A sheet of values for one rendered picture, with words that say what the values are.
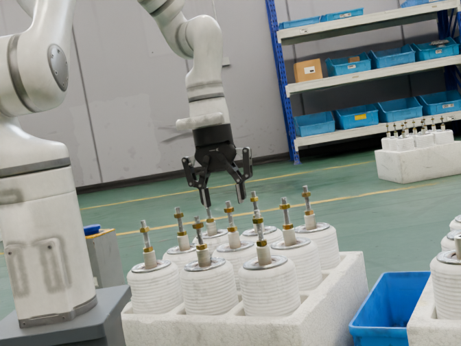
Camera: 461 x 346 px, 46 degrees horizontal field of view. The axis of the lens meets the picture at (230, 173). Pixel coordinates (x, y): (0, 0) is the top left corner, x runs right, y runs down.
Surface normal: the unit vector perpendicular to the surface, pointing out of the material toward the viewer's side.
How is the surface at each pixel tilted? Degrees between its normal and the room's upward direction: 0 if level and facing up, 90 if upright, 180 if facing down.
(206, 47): 106
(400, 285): 88
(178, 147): 90
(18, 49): 64
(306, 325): 90
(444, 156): 90
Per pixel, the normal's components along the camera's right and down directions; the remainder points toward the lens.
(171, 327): -0.46, 0.15
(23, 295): -0.04, 0.09
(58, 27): 0.92, -0.33
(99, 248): 0.87, -0.11
